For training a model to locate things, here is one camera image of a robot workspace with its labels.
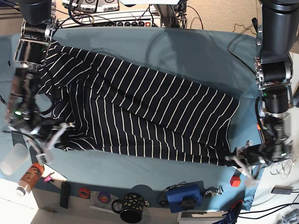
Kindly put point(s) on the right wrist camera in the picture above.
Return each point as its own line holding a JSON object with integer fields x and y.
{"x": 43, "y": 158}

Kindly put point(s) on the black mug yellow pattern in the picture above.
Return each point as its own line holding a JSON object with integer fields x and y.
{"x": 130, "y": 208}

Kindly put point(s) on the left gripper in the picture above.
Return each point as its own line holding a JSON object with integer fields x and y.
{"x": 248, "y": 158}

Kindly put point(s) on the grey flat device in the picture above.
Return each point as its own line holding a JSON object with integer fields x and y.
{"x": 282, "y": 190}

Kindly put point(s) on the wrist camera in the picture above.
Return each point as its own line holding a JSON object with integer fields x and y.
{"x": 43, "y": 158}
{"x": 251, "y": 183}

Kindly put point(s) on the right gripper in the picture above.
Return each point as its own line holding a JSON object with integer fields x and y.
{"x": 43, "y": 137}

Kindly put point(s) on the green yellow battery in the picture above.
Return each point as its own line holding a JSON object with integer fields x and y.
{"x": 50, "y": 209}

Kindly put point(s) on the teal table cloth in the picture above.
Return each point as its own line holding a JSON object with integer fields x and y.
{"x": 220, "y": 60}

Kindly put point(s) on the orange labelled bottle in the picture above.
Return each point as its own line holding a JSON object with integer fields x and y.
{"x": 29, "y": 179}

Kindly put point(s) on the metal carabiner keys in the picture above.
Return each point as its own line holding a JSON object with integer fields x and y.
{"x": 213, "y": 192}

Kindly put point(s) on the red cube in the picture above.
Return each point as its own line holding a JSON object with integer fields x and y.
{"x": 235, "y": 181}

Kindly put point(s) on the pink small figurine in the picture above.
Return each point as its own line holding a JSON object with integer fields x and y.
{"x": 49, "y": 178}

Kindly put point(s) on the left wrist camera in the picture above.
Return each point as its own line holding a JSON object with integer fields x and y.
{"x": 251, "y": 183}

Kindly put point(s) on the white power strip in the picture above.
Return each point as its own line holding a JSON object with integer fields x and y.
{"x": 146, "y": 23}

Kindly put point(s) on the translucent plastic cup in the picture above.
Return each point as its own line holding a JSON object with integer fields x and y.
{"x": 14, "y": 159}

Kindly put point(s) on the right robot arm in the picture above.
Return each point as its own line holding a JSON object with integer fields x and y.
{"x": 23, "y": 115}

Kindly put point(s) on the black remote control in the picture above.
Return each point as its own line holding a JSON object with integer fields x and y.
{"x": 64, "y": 194}

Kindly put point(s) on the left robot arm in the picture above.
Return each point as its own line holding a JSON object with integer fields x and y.
{"x": 276, "y": 28}

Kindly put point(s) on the purple tape roll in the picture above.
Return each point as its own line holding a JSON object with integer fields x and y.
{"x": 104, "y": 197}

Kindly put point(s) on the blue handled tool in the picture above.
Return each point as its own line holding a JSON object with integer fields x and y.
{"x": 231, "y": 216}

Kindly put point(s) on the red tape roll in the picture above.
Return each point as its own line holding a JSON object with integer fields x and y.
{"x": 84, "y": 193}

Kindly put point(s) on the navy white striped t-shirt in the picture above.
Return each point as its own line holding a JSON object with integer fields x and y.
{"x": 121, "y": 108}

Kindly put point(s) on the blue box with knob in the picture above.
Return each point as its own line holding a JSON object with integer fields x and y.
{"x": 184, "y": 198}

